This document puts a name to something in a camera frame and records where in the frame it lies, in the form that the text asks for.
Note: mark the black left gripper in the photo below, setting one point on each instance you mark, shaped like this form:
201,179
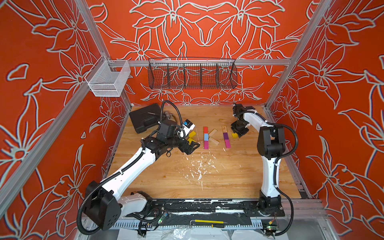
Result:
190,148

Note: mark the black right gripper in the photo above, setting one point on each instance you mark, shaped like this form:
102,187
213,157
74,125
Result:
236,129

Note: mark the pale wooden block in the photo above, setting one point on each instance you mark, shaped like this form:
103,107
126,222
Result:
212,133

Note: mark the magenta block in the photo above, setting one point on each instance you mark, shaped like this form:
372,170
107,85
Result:
206,145
228,144

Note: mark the magenta block front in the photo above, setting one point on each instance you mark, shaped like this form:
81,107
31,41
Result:
228,144

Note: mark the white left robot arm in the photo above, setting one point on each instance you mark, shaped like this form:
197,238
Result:
103,206

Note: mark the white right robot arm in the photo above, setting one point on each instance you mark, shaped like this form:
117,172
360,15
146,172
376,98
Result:
270,146

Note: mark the black plastic tool case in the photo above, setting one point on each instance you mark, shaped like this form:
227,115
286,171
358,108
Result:
144,118

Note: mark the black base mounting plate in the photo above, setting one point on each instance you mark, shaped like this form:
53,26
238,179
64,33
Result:
248,207

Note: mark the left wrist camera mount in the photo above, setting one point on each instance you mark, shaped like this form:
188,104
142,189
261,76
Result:
186,127

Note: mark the black wire basket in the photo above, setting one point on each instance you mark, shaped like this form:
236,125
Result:
194,73

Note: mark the white wire basket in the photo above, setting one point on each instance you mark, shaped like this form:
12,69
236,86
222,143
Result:
108,78

